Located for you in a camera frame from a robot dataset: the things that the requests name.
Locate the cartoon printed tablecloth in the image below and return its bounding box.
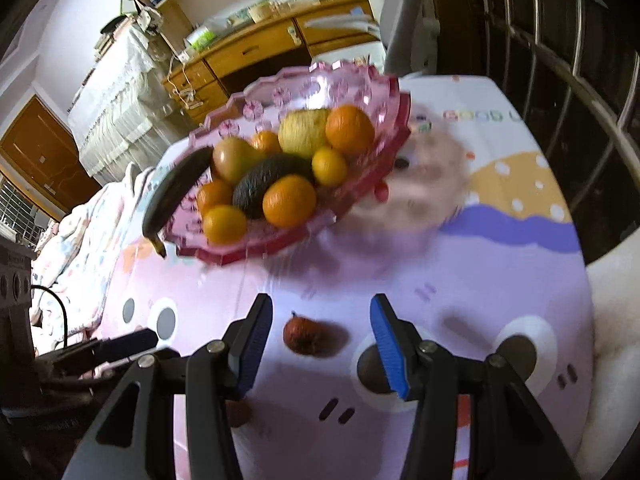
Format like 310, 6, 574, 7
99, 76, 593, 479

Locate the grey office chair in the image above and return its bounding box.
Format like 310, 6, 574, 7
304, 0, 442, 74

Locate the small yellow kumquat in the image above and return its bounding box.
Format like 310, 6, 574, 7
202, 205, 248, 246
311, 148, 348, 188

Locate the wooden door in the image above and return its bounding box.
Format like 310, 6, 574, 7
1, 96, 100, 220

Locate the pink plastic fruit bowl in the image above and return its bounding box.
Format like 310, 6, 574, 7
143, 62, 411, 266

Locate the small orange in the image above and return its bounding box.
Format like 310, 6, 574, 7
250, 130, 282, 155

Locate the metal window grille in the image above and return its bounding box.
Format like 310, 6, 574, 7
439, 0, 640, 212

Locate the green tissue pack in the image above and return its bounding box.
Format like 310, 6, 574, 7
184, 26, 217, 52

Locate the lace covered cabinet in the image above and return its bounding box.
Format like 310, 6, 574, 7
67, 21, 195, 185

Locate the dark avocado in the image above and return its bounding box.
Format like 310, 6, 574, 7
232, 153, 317, 220

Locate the small red fruit lower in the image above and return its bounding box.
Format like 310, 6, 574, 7
226, 400, 252, 429

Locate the floral quilt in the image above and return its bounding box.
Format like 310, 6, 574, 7
29, 162, 155, 347

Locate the yellow pear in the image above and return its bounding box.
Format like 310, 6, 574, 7
278, 108, 331, 159

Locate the white storage bin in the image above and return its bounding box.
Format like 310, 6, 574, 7
311, 41, 385, 72

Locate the wooden desk with drawers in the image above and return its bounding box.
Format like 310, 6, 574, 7
163, 0, 374, 125

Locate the small red fruit upper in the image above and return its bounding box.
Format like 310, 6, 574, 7
282, 312, 326, 356

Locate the small red fruit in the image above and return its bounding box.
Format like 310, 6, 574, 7
226, 400, 252, 429
282, 312, 326, 356

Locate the dark overripe banana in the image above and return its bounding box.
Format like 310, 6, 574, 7
142, 146, 214, 258

